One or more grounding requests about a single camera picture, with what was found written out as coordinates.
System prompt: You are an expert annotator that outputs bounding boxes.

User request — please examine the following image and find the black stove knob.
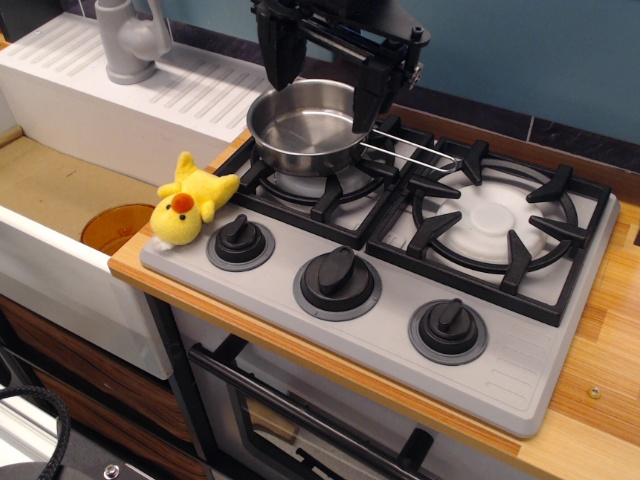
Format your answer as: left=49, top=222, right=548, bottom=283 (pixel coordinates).
left=206, top=214, right=276, bottom=272
left=293, top=246, right=382, bottom=322
left=408, top=298, right=489, bottom=366

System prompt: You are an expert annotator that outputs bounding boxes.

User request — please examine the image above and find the white toy sink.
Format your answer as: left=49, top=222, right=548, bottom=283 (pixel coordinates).
left=1, top=13, right=268, bottom=380

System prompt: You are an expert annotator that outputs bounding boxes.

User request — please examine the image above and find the toy oven door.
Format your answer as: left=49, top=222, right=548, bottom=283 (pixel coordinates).
left=187, top=335, right=513, bottom=479

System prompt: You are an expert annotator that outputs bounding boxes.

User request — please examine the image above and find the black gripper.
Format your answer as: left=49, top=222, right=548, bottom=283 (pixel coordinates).
left=251, top=1, right=431, bottom=134

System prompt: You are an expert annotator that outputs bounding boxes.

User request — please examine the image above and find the black braided cable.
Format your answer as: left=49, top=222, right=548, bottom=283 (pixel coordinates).
left=0, top=384, right=72, bottom=480

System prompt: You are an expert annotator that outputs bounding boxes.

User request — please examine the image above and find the grey toy stove top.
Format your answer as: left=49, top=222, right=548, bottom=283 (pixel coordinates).
left=140, top=127, right=620, bottom=437

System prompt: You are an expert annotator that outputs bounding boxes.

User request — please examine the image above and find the black middle stove knob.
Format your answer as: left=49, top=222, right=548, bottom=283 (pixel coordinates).
left=293, top=246, right=382, bottom=322

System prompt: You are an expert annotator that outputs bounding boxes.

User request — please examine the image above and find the black left burner grate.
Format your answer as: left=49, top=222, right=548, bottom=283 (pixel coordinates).
left=215, top=116, right=435, bottom=249

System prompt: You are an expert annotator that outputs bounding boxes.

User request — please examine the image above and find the black burner grate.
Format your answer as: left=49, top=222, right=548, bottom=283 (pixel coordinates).
left=215, top=116, right=435, bottom=249
left=366, top=138, right=619, bottom=327

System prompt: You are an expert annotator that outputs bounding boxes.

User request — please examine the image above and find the stainless steel pan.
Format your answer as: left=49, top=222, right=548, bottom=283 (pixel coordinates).
left=246, top=79, right=461, bottom=177

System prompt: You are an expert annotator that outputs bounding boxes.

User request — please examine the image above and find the black right burner grate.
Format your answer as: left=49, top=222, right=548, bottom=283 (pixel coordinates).
left=366, top=138, right=619, bottom=327

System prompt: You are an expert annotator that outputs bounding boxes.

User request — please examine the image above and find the orange plastic bowl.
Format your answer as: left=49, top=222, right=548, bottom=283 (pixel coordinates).
left=80, top=204, right=154, bottom=255

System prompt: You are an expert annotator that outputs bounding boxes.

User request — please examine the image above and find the grey toy faucet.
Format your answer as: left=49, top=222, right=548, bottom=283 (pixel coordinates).
left=95, top=0, right=172, bottom=85

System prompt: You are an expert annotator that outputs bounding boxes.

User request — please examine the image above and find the black left stove knob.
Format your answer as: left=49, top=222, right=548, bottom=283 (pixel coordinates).
left=206, top=214, right=276, bottom=272

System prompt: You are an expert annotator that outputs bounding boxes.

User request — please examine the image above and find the white right burner disc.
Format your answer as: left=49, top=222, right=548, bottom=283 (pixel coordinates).
left=422, top=180, right=547, bottom=264

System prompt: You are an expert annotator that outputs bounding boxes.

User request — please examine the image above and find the black right stove knob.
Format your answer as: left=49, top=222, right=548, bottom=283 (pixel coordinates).
left=408, top=298, right=489, bottom=366

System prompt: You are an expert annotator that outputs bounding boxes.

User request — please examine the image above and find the yellow stuffed duck toy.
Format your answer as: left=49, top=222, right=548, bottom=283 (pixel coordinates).
left=149, top=151, right=240, bottom=250

